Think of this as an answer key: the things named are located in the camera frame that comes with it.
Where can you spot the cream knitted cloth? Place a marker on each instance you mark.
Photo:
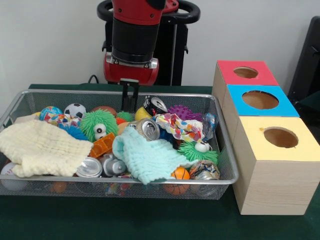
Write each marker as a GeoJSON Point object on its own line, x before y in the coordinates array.
{"type": "Point", "coordinates": [42, 147]}

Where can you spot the large green puffer toy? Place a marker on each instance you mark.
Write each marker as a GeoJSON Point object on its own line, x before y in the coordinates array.
{"type": "Point", "coordinates": [100, 121]}

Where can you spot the globe print ball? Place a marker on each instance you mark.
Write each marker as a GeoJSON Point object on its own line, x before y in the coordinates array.
{"type": "Point", "coordinates": [50, 112]}

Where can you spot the dark green table cloth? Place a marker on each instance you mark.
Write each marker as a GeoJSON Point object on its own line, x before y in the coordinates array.
{"type": "Point", "coordinates": [125, 220]}

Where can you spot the black and silver drink can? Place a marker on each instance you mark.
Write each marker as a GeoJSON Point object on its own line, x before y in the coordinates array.
{"type": "Point", "coordinates": [156, 105]}

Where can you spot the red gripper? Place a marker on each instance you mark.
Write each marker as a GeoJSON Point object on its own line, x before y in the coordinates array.
{"type": "Point", "coordinates": [130, 73]}

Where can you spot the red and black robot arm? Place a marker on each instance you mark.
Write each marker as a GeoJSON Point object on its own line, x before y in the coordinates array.
{"type": "Point", "coordinates": [135, 37]}

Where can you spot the dark green side cloth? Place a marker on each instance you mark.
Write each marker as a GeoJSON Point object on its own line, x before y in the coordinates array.
{"type": "Point", "coordinates": [312, 98]}

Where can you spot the black upright panel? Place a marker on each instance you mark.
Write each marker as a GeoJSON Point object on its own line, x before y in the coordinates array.
{"type": "Point", "coordinates": [307, 62]}

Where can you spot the small orange basketball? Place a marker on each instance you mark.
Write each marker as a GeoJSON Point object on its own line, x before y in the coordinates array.
{"type": "Point", "coordinates": [180, 173]}

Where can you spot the black and white soccer ball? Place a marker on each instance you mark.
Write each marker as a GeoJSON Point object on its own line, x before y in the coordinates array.
{"type": "Point", "coordinates": [75, 110]}

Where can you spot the wooden box with three holes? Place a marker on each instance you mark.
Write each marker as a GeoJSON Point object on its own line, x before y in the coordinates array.
{"type": "Point", "coordinates": [275, 180]}

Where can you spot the small green puffer toy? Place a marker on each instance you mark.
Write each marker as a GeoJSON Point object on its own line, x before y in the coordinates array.
{"type": "Point", "coordinates": [190, 151]}

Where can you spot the mint green knitted cloth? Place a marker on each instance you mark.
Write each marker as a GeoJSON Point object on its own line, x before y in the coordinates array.
{"type": "Point", "coordinates": [145, 156]}

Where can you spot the orange plastic toy crate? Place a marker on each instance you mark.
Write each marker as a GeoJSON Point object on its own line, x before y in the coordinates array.
{"type": "Point", "coordinates": [102, 146]}

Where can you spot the clear plastic packet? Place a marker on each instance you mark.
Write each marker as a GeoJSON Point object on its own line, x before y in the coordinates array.
{"type": "Point", "coordinates": [209, 125]}

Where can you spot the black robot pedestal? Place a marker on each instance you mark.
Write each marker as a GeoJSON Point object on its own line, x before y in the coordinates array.
{"type": "Point", "coordinates": [175, 50]}

